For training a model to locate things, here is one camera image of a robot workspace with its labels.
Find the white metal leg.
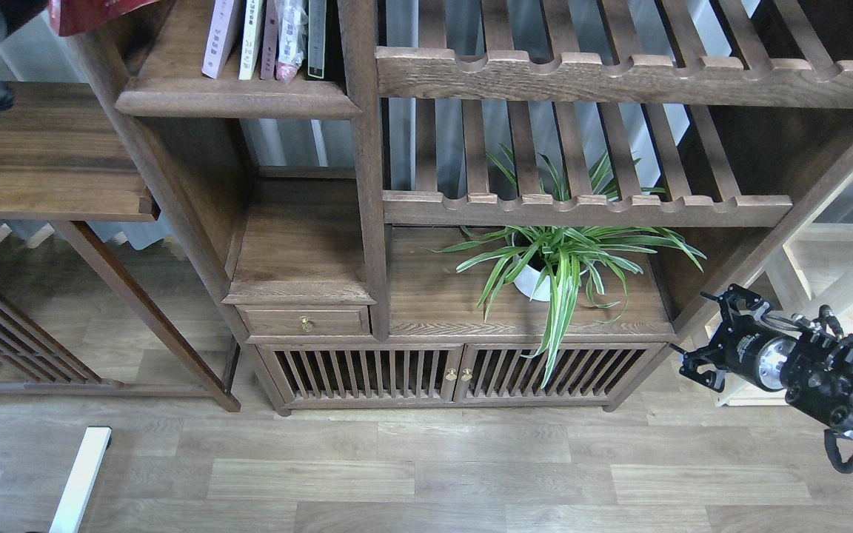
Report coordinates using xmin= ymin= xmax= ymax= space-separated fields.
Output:
xmin=48 ymin=426 xmax=112 ymax=532

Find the yellow green cover book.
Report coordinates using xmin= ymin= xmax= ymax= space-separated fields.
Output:
xmin=238 ymin=0 xmax=265 ymax=81

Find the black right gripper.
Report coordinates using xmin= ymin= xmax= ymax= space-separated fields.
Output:
xmin=669 ymin=286 xmax=797 ymax=392

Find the white pale purple book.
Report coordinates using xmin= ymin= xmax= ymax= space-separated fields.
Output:
xmin=201 ymin=1 xmax=246 ymax=80

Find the brass drawer knob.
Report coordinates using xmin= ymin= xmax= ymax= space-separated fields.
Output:
xmin=299 ymin=316 xmax=315 ymax=333

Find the red book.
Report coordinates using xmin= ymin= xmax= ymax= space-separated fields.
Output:
xmin=47 ymin=0 xmax=155 ymax=37

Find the dark green upright book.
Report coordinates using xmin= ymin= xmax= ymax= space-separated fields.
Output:
xmin=306 ymin=0 xmax=327 ymax=80

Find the dark wooden bookshelf cabinet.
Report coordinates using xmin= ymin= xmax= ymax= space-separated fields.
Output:
xmin=69 ymin=1 xmax=853 ymax=414

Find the light wooden shelf unit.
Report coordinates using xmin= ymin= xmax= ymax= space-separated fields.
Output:
xmin=691 ymin=152 xmax=853 ymax=409

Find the green spider plant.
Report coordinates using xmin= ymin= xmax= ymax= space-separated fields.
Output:
xmin=430 ymin=145 xmax=707 ymax=389

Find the mauve upright book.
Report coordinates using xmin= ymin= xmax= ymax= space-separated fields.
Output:
xmin=258 ymin=0 xmax=278 ymax=81

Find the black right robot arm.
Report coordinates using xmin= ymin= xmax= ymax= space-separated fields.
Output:
xmin=680 ymin=284 xmax=853 ymax=475

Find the white plant pot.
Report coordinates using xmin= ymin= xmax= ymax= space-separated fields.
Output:
xmin=511 ymin=255 xmax=586 ymax=306

